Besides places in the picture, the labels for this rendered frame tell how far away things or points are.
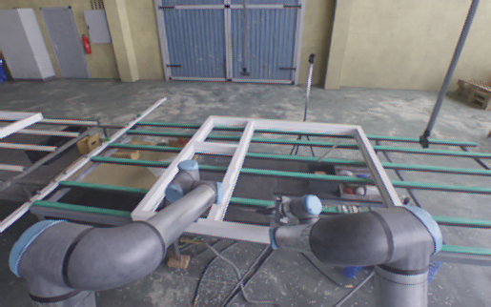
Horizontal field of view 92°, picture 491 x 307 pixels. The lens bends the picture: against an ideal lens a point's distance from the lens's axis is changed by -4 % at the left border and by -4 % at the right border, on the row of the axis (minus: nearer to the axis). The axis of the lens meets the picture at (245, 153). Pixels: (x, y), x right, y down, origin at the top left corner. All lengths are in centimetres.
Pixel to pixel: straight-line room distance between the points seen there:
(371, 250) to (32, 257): 65
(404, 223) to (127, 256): 56
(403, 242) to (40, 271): 70
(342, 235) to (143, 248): 41
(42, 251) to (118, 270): 14
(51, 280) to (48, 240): 7
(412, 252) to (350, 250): 13
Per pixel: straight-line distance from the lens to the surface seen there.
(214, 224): 134
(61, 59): 1042
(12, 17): 1047
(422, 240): 66
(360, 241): 59
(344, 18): 719
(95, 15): 901
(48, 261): 59
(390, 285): 70
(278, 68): 752
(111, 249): 54
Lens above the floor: 189
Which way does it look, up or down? 30 degrees down
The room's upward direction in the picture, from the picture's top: straight up
